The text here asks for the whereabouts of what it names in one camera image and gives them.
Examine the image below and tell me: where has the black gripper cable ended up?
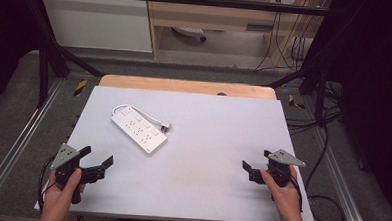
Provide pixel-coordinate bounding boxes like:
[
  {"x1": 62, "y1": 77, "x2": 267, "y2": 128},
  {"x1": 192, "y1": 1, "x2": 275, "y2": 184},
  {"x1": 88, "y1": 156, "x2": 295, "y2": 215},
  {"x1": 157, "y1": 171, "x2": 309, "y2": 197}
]
[
  {"x1": 36, "y1": 154, "x2": 59, "y2": 212},
  {"x1": 288, "y1": 174, "x2": 306, "y2": 213}
]

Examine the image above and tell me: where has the wooden desk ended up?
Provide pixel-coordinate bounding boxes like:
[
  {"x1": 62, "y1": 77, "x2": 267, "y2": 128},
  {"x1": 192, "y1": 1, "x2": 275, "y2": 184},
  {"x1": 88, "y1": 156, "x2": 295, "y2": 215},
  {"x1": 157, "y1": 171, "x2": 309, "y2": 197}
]
[{"x1": 142, "y1": 0, "x2": 327, "y2": 69}]

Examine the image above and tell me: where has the black hanging cable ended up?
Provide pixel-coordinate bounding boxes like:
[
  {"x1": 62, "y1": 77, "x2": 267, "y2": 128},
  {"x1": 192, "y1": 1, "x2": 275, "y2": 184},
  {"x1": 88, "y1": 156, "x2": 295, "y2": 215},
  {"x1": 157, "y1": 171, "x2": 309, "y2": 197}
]
[{"x1": 253, "y1": 10, "x2": 280, "y2": 74}]

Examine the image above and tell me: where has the white power strip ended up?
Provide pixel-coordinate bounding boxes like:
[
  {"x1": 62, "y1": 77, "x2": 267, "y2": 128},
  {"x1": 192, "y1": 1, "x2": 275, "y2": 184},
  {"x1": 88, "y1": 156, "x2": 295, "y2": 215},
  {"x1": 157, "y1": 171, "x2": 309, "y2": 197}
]
[{"x1": 108, "y1": 104, "x2": 170, "y2": 157}]

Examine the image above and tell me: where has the black cable bundle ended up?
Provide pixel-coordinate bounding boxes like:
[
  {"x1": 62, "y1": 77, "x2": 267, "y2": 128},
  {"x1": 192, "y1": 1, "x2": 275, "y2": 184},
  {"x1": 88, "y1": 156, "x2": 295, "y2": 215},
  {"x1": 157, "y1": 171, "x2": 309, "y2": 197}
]
[{"x1": 273, "y1": 3, "x2": 318, "y2": 74}]

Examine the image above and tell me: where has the wooden table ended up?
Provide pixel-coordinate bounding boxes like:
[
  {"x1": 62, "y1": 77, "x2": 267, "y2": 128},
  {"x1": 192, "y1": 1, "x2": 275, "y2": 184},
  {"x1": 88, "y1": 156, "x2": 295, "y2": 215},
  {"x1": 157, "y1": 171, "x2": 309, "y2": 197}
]
[{"x1": 98, "y1": 73, "x2": 279, "y2": 101}]

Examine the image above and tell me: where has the person's right hand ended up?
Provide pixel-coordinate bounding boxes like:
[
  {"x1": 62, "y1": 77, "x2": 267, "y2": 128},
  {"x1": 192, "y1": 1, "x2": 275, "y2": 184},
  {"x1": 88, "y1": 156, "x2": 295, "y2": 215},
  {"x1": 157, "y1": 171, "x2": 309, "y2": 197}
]
[{"x1": 257, "y1": 163, "x2": 307, "y2": 221}]

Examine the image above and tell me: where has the black floor cable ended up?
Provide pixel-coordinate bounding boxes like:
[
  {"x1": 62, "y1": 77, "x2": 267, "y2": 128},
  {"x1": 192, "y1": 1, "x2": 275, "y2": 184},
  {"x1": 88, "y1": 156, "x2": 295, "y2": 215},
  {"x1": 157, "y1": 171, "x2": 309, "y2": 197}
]
[{"x1": 280, "y1": 78, "x2": 352, "y2": 221}]

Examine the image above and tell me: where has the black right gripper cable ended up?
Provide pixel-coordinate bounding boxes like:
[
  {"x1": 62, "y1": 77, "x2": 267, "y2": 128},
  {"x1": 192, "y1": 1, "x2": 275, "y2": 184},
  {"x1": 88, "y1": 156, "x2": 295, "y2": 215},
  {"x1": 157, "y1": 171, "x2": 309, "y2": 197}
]
[{"x1": 288, "y1": 174, "x2": 306, "y2": 213}]

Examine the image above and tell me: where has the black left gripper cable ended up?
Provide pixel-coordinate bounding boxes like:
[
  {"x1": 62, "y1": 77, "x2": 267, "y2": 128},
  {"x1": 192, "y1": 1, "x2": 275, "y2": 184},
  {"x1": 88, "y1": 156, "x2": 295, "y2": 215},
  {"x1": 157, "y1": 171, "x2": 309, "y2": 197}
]
[{"x1": 36, "y1": 154, "x2": 59, "y2": 212}]

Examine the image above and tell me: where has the white object with black wheel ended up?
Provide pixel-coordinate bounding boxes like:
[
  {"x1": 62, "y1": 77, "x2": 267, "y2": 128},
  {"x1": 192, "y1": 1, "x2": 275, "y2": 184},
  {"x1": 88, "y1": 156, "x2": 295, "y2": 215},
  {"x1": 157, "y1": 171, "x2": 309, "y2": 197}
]
[{"x1": 171, "y1": 25, "x2": 208, "y2": 43}]

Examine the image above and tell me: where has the dark curtain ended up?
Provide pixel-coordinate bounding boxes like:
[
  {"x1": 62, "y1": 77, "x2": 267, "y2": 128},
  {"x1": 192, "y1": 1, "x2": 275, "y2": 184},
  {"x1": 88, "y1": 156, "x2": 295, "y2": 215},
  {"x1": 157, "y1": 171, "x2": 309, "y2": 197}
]
[
  {"x1": 318, "y1": 0, "x2": 392, "y2": 221},
  {"x1": 0, "y1": 0, "x2": 45, "y2": 118}
]

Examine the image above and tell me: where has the white power strip cable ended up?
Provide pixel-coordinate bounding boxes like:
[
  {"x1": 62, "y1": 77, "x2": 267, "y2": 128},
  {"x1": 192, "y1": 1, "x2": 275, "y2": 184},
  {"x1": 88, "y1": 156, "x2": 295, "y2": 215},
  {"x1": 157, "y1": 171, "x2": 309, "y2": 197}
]
[{"x1": 110, "y1": 103, "x2": 165, "y2": 125}]

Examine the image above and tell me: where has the aluminium floor rail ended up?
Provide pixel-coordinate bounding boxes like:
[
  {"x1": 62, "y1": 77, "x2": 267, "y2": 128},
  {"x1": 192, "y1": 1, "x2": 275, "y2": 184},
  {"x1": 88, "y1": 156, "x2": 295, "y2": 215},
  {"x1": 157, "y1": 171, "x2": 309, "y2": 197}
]
[
  {"x1": 310, "y1": 127, "x2": 375, "y2": 221},
  {"x1": 0, "y1": 76, "x2": 65, "y2": 213}
]

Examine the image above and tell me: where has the person's left hand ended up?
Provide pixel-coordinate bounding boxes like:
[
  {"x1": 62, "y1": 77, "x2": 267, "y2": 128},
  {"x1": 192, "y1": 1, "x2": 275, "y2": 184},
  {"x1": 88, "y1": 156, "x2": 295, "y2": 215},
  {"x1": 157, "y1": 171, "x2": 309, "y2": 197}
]
[{"x1": 38, "y1": 166, "x2": 86, "y2": 221}]

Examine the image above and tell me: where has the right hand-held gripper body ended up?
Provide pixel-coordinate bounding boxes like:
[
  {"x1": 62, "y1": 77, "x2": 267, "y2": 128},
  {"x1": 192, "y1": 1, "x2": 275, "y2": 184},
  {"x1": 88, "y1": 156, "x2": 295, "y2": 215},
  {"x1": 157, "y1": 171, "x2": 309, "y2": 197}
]
[{"x1": 249, "y1": 147, "x2": 307, "y2": 189}]

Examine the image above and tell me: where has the white power plug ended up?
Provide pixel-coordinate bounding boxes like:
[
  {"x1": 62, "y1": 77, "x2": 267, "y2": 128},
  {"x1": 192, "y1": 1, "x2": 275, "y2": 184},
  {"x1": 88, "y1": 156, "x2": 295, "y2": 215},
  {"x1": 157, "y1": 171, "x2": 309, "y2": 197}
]
[{"x1": 159, "y1": 120, "x2": 174, "y2": 134}]

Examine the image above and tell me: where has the white cabinet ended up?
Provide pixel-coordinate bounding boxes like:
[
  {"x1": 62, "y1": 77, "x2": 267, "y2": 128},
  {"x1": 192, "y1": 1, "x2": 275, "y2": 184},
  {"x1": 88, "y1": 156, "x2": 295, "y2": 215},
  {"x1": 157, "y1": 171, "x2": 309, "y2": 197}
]
[{"x1": 37, "y1": 0, "x2": 156, "y2": 54}]

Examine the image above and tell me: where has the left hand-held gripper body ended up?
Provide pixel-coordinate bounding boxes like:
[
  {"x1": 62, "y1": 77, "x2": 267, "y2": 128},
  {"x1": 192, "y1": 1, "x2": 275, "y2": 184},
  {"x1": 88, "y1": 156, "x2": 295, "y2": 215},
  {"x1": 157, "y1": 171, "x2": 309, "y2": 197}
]
[{"x1": 48, "y1": 142, "x2": 107, "y2": 207}]

